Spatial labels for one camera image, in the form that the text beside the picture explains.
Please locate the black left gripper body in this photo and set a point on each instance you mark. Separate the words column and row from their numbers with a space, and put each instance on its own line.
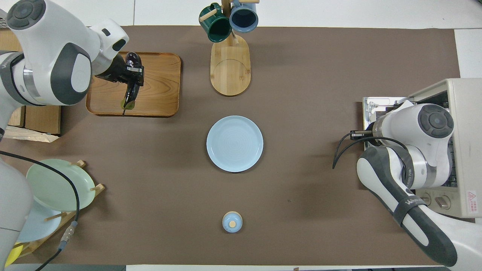
column 120, row 73

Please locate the dark purple eggplant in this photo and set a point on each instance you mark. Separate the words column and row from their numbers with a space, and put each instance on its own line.
column 131, row 96

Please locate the cream toaster oven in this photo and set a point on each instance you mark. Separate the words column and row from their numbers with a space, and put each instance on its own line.
column 467, row 113

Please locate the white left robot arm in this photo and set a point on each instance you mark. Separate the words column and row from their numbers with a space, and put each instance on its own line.
column 45, row 56

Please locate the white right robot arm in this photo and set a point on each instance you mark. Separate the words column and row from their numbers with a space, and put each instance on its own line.
column 414, row 158

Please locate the wooden serving tray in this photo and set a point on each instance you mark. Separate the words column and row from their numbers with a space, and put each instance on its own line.
column 162, row 94

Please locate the dark green mug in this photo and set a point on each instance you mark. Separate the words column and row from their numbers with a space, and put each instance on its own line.
column 216, row 26

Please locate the wooden mug tree stand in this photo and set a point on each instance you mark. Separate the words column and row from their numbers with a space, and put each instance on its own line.
column 229, row 71

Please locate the wooden plate rack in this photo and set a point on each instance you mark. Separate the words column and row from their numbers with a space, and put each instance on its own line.
column 98, row 187

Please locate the pale green plate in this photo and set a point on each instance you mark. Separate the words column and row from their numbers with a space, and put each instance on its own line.
column 56, row 180

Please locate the blue grey mug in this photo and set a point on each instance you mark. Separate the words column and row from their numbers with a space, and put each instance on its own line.
column 244, row 18

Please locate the light blue racked plate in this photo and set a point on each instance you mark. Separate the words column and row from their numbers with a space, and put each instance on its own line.
column 45, row 226

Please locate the brown table mat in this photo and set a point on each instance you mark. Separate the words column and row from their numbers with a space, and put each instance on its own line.
column 301, row 113

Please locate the yellow plate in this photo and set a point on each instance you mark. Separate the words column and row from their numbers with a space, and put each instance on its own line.
column 13, row 256

